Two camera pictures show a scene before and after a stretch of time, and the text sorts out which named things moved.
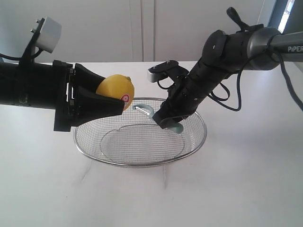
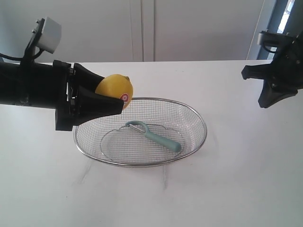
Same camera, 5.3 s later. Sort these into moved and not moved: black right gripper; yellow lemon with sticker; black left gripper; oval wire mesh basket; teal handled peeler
Moved: black right gripper; teal handled peeler
Not moved: yellow lemon with sticker; oval wire mesh basket; black left gripper
